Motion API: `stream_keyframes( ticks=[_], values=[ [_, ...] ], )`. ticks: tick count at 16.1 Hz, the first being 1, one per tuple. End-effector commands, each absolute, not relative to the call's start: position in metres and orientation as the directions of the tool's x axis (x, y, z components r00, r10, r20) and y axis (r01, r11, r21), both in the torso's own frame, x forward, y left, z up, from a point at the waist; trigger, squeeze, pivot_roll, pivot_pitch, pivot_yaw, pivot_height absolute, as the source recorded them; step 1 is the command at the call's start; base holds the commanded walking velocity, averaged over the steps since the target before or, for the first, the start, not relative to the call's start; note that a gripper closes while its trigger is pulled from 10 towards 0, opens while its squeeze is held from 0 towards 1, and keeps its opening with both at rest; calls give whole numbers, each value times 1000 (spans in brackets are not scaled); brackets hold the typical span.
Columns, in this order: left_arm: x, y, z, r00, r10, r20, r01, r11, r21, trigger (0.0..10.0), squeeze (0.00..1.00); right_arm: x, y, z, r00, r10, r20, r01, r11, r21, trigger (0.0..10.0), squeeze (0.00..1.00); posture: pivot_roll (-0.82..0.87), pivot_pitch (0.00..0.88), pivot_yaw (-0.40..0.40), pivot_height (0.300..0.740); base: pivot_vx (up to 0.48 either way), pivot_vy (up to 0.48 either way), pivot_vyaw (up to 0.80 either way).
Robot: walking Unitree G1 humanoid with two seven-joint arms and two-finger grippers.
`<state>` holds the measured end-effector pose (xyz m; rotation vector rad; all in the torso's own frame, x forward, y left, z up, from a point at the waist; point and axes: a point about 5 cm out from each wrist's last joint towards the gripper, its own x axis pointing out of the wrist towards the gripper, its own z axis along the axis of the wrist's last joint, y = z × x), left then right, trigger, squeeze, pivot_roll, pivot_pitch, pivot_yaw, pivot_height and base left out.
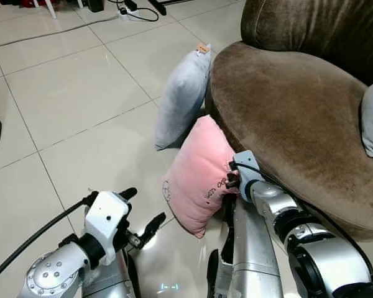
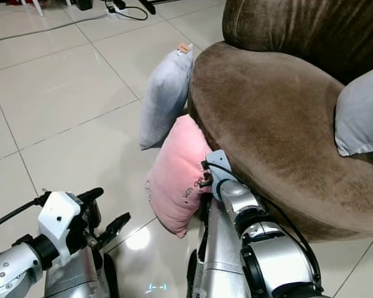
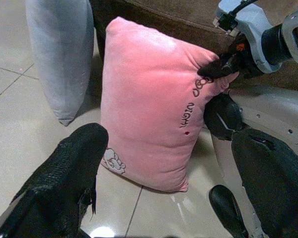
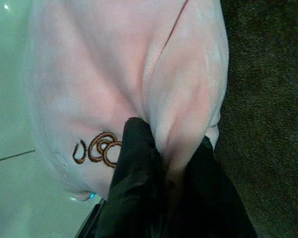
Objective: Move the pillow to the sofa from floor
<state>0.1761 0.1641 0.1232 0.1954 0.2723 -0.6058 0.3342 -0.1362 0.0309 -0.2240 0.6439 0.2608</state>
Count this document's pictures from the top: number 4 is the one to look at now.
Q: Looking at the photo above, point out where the dark green carpet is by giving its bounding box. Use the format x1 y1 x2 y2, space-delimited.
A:
213 0 298 238

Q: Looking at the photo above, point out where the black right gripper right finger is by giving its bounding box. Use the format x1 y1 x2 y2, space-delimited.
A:
167 135 258 238

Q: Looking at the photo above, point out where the pink embroidered pillow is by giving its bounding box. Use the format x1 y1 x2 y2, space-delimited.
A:
24 0 229 201

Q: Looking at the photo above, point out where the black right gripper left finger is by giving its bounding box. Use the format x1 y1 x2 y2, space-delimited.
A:
95 117 167 238

